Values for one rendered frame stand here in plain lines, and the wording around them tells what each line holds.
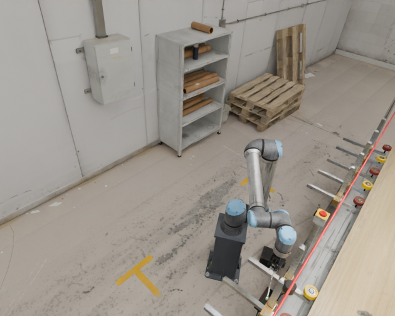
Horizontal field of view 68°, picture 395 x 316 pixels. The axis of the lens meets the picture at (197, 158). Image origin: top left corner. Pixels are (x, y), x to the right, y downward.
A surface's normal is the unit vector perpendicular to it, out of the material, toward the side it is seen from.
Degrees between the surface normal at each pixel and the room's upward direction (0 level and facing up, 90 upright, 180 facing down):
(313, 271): 0
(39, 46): 90
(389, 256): 0
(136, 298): 0
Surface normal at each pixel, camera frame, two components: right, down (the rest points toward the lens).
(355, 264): 0.06, -0.78
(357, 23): -0.69, 0.42
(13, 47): 0.73, 0.46
